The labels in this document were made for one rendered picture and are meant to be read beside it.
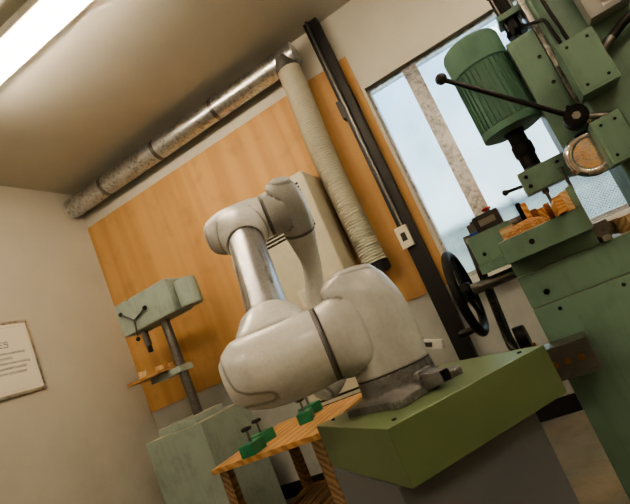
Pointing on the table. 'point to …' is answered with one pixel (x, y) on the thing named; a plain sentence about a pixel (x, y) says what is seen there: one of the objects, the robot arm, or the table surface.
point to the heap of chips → (526, 225)
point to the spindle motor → (492, 61)
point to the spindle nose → (522, 148)
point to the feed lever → (577, 114)
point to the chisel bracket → (543, 176)
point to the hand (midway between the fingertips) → (433, 343)
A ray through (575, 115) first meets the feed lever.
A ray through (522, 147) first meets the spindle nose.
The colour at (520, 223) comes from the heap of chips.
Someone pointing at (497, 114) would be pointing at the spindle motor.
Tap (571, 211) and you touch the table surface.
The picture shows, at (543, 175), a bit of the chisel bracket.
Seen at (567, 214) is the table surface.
